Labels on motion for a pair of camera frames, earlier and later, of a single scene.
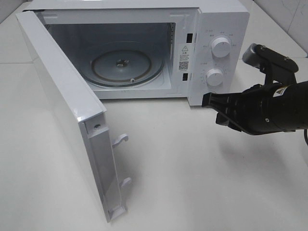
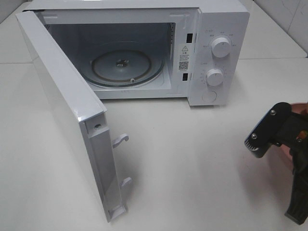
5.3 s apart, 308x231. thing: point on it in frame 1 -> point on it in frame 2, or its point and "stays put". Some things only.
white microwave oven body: (150, 49) stays put
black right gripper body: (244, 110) -> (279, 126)
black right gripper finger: (222, 120) -> (298, 211)
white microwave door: (78, 102) stays put
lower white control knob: (214, 77) stays put
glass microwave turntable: (126, 64) stays put
